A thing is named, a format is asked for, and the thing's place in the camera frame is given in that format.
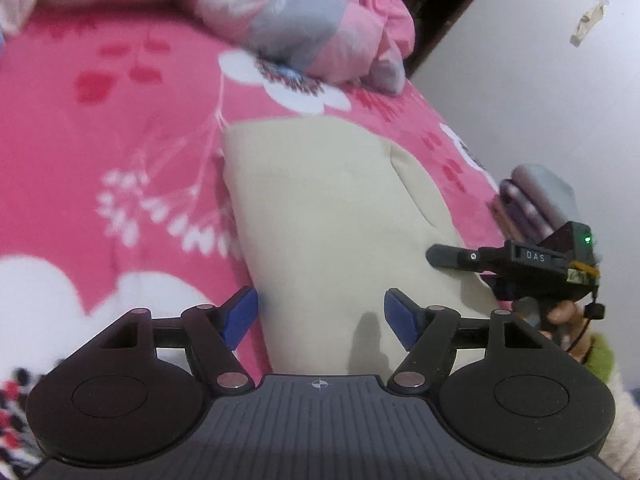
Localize white wall hook rail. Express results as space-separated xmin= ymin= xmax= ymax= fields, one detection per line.
xmin=537 ymin=0 xmax=610 ymax=47

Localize folded grey purple clothes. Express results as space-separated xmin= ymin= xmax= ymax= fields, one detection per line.
xmin=492 ymin=162 xmax=578 ymax=256

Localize pink grey duvet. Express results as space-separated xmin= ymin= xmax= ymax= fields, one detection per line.
xmin=192 ymin=0 xmax=417 ymax=95

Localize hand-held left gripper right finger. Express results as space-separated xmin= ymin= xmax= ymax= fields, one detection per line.
xmin=385 ymin=288 xmax=540 ymax=395

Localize cream zip sweatshirt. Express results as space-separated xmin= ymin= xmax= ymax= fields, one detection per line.
xmin=220 ymin=120 xmax=506 ymax=376

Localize person's right hand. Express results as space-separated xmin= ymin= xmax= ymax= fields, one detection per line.
xmin=537 ymin=300 xmax=591 ymax=361

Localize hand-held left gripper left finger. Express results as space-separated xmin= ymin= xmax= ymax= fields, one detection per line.
xmin=99 ymin=286 xmax=259 ymax=393

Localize person's right forearm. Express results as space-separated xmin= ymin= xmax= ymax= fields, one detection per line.
xmin=580 ymin=332 xmax=640 ymax=480

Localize pink floral bed sheet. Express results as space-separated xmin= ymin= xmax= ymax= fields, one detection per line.
xmin=0 ymin=2 xmax=506 ymax=480

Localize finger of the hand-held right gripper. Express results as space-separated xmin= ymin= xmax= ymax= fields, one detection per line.
xmin=426 ymin=244 xmax=501 ymax=273

